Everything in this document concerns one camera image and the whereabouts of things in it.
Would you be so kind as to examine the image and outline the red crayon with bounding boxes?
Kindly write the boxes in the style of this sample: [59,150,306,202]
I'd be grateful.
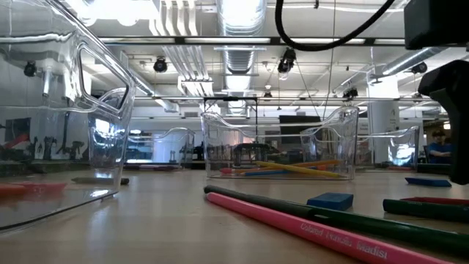
[400,196,469,207]

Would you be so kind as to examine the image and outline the clear plastic bin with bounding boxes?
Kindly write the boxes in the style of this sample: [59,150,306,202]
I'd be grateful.
[357,125,421,172]
[124,126,197,172]
[0,0,137,232]
[200,105,361,181]

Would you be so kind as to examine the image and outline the orange pencil red eraser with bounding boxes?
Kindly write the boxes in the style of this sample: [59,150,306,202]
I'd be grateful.
[291,158,341,169]

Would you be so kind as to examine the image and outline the yellow pencil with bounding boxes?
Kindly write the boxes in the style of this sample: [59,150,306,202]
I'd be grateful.
[255,160,342,180]

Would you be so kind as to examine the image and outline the pink colored pencil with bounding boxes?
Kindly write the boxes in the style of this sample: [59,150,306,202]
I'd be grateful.
[206,191,457,264]

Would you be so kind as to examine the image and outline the dark green coloured pencil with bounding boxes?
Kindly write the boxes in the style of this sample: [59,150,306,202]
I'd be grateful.
[203,184,469,256]

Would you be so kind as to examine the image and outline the person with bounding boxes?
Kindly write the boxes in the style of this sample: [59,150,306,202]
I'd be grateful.
[426,128,456,165]

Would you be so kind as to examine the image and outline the black ceiling spotlight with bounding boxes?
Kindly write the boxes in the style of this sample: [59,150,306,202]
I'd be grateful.
[152,56,169,74]
[410,61,429,76]

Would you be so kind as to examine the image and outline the white pillar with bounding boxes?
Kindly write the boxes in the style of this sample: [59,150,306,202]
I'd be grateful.
[367,75,401,165]

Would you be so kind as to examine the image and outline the thick blue eraser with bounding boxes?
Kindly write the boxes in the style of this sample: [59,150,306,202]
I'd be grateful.
[306,192,355,214]

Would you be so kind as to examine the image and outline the black monitor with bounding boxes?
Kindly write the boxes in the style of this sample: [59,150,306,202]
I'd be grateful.
[278,114,322,144]

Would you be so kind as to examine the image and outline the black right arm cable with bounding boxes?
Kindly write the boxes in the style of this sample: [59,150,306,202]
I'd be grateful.
[274,0,397,52]

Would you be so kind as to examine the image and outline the black overhead camera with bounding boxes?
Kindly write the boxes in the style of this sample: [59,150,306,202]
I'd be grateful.
[276,51,298,74]

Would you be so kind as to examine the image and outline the black silver frame crossbar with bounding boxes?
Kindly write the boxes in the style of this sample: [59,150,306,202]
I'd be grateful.
[98,35,406,47]

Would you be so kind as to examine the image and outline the silver ventilation duct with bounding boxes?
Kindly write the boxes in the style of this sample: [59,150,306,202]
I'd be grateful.
[215,0,268,74]

